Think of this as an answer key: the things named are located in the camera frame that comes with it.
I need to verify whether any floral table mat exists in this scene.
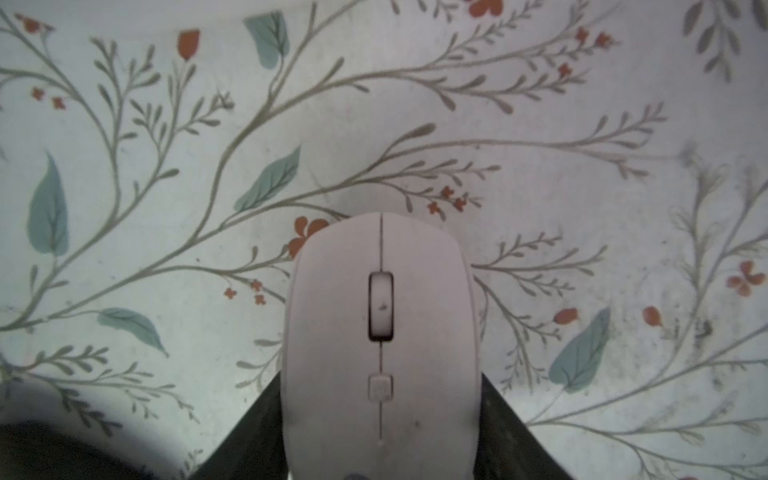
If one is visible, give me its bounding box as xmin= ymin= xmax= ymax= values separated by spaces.
xmin=1 ymin=1 xmax=767 ymax=479

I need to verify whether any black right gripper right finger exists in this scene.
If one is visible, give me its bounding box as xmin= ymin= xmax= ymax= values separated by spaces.
xmin=473 ymin=374 xmax=573 ymax=480

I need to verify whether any white mouse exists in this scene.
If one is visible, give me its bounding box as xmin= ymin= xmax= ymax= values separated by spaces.
xmin=281 ymin=213 xmax=481 ymax=479

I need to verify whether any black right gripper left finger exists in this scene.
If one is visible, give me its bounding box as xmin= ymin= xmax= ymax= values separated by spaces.
xmin=192 ymin=374 xmax=288 ymax=480

